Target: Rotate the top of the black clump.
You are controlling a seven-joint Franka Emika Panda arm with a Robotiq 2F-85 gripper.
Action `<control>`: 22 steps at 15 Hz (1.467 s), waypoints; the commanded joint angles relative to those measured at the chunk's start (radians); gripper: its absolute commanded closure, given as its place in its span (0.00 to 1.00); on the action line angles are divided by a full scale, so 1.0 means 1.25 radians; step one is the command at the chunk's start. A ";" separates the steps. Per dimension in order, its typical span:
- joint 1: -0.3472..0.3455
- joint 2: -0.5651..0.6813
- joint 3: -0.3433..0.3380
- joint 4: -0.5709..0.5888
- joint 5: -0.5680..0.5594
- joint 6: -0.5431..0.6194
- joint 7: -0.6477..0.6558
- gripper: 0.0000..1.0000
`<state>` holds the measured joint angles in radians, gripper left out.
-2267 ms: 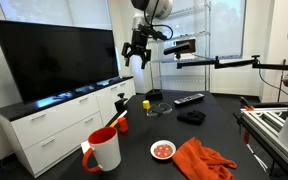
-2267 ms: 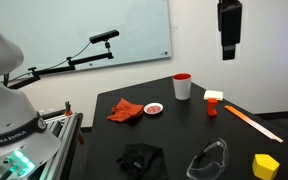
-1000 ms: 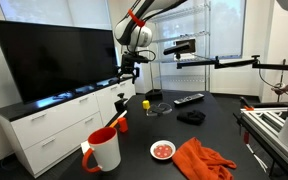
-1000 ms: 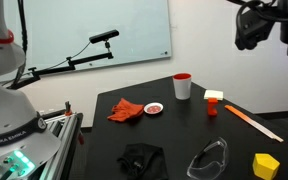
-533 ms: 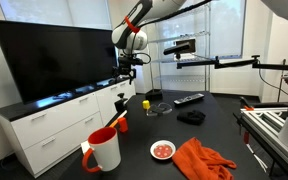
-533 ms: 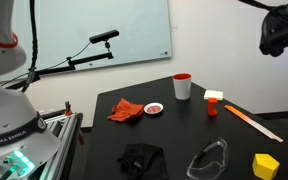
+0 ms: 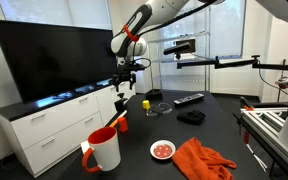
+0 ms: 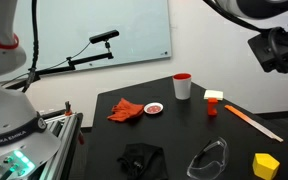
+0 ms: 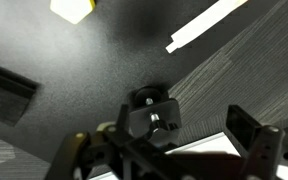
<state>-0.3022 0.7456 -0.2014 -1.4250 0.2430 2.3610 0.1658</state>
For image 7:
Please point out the person hand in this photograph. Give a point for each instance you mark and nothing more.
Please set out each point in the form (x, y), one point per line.
(287, 84)

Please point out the aluminium profile frame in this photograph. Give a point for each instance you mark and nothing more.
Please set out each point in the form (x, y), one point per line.
(267, 123)

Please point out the white strip under frame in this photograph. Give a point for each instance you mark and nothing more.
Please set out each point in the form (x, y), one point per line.
(255, 156)

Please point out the thin black stand pole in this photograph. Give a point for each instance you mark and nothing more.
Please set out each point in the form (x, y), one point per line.
(281, 68)

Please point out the orange and black bar clamp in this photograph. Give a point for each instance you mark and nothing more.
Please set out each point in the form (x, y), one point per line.
(247, 106)

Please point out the small yellow cup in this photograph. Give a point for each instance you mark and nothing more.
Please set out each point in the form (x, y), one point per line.
(146, 104)

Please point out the small white plate red inside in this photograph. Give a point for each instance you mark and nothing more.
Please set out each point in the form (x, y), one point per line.
(162, 150)

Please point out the black camera on boom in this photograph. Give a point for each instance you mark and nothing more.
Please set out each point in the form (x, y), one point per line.
(182, 47)

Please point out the black crumpled cloth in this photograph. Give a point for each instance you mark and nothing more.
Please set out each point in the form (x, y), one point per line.
(191, 117)

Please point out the black remote control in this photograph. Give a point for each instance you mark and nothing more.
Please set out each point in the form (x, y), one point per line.
(188, 99)

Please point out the white window blind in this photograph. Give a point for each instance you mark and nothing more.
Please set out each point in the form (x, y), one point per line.
(50, 11)

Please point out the orange block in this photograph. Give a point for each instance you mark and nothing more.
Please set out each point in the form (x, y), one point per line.
(123, 125)

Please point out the large black flat television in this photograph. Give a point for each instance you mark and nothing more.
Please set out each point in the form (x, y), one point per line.
(57, 60)

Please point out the white cabinet with black top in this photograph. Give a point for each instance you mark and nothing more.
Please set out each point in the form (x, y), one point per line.
(60, 126)

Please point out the orange cloth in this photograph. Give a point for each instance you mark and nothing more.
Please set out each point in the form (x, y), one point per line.
(200, 160)

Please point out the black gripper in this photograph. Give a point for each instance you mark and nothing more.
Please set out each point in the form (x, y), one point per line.
(124, 77)

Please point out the grey handheld controller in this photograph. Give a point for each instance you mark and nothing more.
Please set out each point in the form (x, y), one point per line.
(283, 79)

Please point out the clear safety glasses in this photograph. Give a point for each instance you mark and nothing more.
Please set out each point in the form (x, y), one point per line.
(159, 109)

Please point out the black box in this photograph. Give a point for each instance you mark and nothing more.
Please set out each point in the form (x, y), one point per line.
(153, 95)

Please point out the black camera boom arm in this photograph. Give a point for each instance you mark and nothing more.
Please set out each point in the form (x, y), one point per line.
(237, 63)

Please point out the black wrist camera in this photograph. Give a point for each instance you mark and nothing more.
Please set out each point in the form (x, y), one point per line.
(132, 67)

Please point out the black table clamp with knob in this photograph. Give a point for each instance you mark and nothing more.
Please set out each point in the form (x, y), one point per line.
(120, 105)

